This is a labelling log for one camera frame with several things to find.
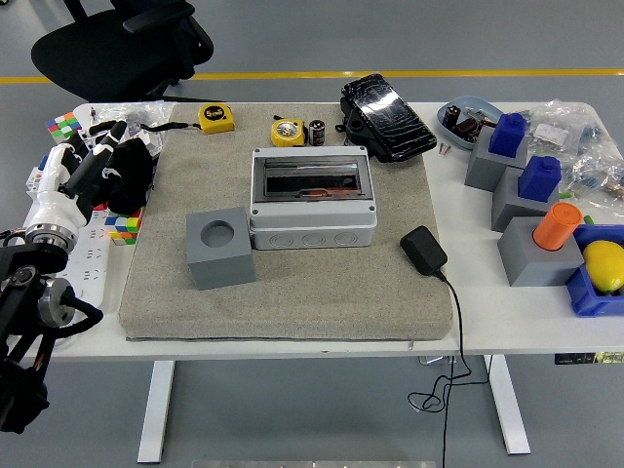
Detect clear plastic parts bag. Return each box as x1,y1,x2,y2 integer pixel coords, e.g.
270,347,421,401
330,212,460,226
525,98,610,157
560,145,624,211

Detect small colourful puzzle cube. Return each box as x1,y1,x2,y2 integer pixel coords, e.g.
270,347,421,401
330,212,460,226
104,207,146,247

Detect black table control panel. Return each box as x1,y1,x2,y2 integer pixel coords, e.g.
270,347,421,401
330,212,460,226
554,351,624,366

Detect grey junction box with lid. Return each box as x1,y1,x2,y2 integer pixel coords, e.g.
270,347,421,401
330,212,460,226
248,144,379,251

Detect orange cylinder battery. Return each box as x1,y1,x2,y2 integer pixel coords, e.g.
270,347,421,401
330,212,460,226
299,187,358,200
531,202,584,253

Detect white circuit breaker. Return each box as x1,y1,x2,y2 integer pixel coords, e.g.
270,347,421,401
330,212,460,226
24,163,50,202

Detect black cloth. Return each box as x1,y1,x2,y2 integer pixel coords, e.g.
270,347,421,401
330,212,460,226
99,138,156,215

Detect black shiny wrapped case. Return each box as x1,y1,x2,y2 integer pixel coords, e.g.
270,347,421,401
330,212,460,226
339,72,438,164

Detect white table leg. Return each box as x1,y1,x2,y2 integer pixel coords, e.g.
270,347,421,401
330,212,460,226
482,354,531,455
136,360,176,464

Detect blue-grey oval dish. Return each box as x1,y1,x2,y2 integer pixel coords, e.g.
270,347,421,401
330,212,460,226
437,95,504,151

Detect black power adapter plug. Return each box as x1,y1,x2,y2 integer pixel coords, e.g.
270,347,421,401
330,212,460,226
399,225,449,278

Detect black adapter cord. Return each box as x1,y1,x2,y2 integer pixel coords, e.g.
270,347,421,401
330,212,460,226
407,270,490,468

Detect blue plastic bin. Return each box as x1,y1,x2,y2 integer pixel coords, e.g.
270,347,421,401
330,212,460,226
565,223,624,318

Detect black office chair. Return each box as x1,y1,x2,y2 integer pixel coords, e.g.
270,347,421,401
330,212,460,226
30,0,215,103

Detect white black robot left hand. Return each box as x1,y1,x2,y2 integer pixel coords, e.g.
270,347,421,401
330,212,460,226
24,120,129,230

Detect brown capacitors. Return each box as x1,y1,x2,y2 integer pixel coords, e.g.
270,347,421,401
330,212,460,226
455,116,484,142

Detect yellow toy fruit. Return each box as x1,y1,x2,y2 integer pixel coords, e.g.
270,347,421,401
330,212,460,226
582,239,624,295

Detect blue bottle-shaped block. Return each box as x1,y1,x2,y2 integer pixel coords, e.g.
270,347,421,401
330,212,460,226
488,112,528,159
517,155,563,203

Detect large colourful puzzle cube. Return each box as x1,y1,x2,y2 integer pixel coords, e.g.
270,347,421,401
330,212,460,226
46,111,85,145

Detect grey-brown mat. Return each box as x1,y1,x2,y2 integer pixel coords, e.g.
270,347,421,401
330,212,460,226
118,101,454,342

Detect white power strip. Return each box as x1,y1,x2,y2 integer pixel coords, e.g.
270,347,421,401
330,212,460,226
48,209,114,309

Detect clear bag with small parts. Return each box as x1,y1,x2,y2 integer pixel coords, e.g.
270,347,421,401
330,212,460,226
95,102,175,147

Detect yellow square tape measure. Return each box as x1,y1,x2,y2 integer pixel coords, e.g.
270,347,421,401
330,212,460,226
139,103,236,136

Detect grey square holder block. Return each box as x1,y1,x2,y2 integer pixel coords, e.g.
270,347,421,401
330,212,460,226
463,125,530,193
496,215,586,288
185,206,257,292
490,167,562,233

